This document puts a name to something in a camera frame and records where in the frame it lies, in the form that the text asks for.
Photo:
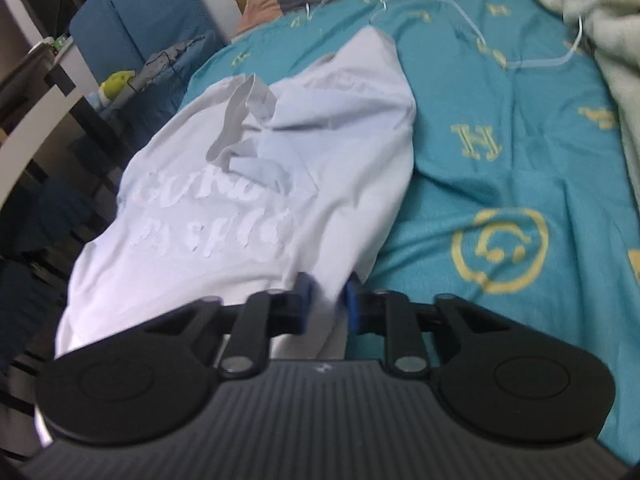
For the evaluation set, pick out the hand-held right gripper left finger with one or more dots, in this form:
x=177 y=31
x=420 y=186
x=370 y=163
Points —
x=305 y=292

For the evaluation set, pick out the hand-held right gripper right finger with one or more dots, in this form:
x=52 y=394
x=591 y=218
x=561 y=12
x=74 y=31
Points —
x=351 y=305

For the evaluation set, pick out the white printed t-shirt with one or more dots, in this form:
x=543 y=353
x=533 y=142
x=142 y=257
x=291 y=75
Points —
x=210 y=220

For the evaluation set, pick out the teal printed bed sheet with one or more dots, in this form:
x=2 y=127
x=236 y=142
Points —
x=500 y=170

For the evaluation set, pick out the grey cloth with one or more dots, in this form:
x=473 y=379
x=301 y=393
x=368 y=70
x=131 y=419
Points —
x=160 y=65

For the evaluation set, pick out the yellow green plush toy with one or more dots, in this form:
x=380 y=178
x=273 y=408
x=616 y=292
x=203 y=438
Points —
x=114 y=87

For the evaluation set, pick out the dark bedside table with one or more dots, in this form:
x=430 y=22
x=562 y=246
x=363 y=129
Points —
x=55 y=110

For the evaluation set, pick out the blue cushioned chair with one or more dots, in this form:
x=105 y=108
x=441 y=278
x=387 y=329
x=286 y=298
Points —
x=145 y=20

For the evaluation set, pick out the pale green blanket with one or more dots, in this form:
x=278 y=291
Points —
x=607 y=25

